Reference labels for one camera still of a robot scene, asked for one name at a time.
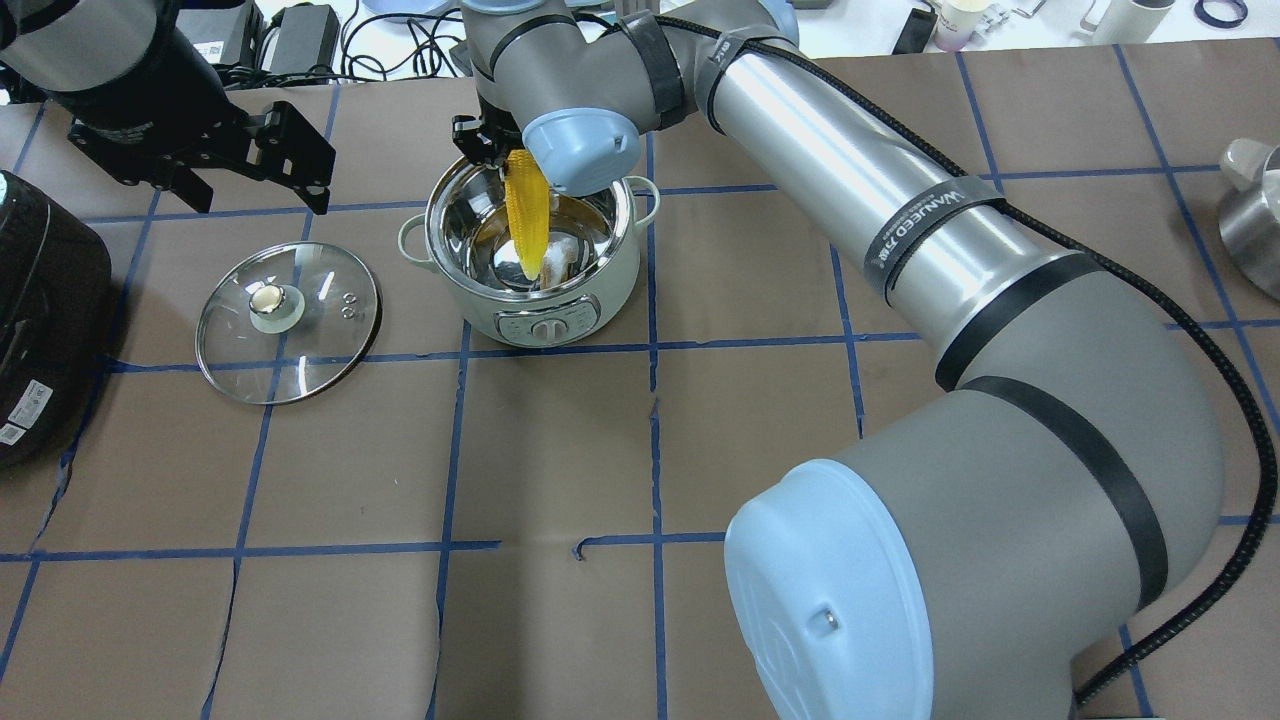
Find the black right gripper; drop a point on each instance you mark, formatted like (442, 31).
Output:
(487, 143)

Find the dark rice cooker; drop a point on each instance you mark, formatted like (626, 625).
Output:
(55, 276)

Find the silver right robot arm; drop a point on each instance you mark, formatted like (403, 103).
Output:
(604, 475)

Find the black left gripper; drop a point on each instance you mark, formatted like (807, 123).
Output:
(128, 97)

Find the glass pot lid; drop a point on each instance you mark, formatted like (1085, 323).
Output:
(288, 323)

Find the yellow corn cob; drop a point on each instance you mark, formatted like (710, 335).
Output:
(528, 211)

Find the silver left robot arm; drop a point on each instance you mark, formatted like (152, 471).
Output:
(148, 108)

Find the black power adapter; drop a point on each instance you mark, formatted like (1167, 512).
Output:
(304, 41)

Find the paper cup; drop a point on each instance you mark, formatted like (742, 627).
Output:
(956, 23)

